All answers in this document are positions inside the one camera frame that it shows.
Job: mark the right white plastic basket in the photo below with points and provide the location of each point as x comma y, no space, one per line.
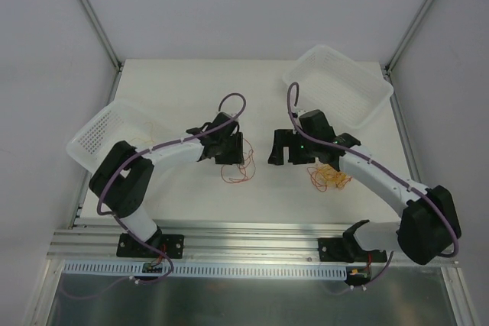
349,94

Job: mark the aluminium frame post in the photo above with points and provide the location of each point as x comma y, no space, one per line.
408,35
102,36

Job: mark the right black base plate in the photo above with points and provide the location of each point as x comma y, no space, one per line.
339,249

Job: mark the right aluminium frame post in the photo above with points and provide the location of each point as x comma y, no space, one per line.
408,35

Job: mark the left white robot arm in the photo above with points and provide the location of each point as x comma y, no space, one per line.
123,178

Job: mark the aluminium mounting rail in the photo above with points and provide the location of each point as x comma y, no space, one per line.
205,241

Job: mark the white plastic basket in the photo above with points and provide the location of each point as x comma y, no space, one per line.
119,120
349,94

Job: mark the left aluminium frame post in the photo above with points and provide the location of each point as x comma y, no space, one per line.
102,36

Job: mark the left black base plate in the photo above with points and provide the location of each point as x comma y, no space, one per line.
171,244

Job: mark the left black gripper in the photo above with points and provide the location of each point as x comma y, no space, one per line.
234,148

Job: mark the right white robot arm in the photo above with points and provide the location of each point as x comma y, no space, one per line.
428,223

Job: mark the left white plastic basket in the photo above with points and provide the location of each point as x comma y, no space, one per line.
119,120

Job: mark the white slotted cable duct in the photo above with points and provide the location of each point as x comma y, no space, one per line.
206,270

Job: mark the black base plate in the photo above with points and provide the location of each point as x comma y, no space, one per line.
339,249
171,244

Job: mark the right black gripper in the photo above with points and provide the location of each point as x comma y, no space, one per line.
285,146

